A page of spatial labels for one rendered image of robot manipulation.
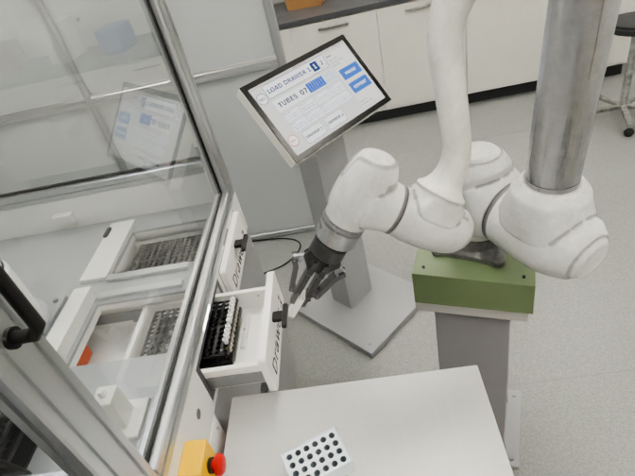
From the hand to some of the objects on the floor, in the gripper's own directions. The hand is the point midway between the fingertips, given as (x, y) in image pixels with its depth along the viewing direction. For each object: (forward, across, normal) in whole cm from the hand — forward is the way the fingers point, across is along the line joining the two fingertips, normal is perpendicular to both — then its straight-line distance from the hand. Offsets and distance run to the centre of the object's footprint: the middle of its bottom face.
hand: (297, 303), depth 112 cm
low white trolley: (+71, -61, +41) cm, 103 cm away
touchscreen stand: (+72, -61, -89) cm, 130 cm away
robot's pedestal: (+50, -91, -21) cm, 106 cm away
